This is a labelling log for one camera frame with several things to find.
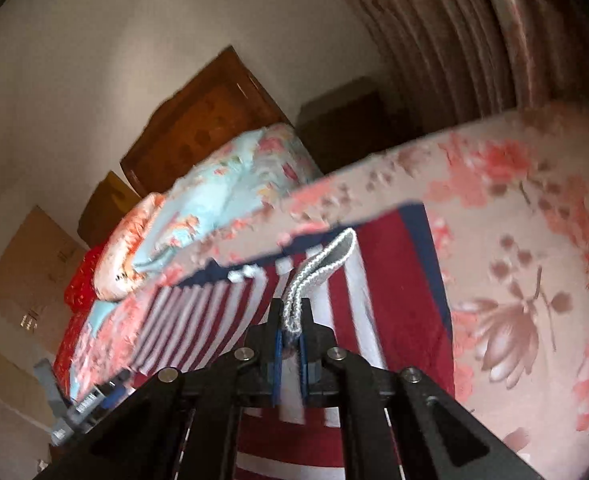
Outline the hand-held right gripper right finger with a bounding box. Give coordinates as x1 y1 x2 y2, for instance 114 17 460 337
297 298 545 480

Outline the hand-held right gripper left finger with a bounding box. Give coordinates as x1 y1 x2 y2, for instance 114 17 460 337
34 298 288 480

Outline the red white navy striped sweater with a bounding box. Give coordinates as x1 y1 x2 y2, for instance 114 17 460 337
132 202 458 480

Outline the red patterned cloth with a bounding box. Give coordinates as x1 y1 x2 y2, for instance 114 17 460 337
52 247 105 391

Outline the orange floral pillow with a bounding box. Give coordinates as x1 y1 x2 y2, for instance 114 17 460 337
93 192 175 303

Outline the cardboard box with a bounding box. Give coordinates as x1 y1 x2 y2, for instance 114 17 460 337
0 205 90 356

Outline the small wooden headboard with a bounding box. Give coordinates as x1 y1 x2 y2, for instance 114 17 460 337
77 170 142 251

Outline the dark wooden nightstand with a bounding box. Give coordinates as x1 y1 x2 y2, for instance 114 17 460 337
297 77 400 176

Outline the pink floral bed sheet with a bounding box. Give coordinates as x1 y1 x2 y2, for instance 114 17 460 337
54 102 589 480

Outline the large wooden headboard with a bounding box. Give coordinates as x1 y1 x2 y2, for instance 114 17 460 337
119 45 295 196

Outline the floral curtain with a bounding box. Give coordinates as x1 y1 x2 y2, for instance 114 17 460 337
329 0 589 136

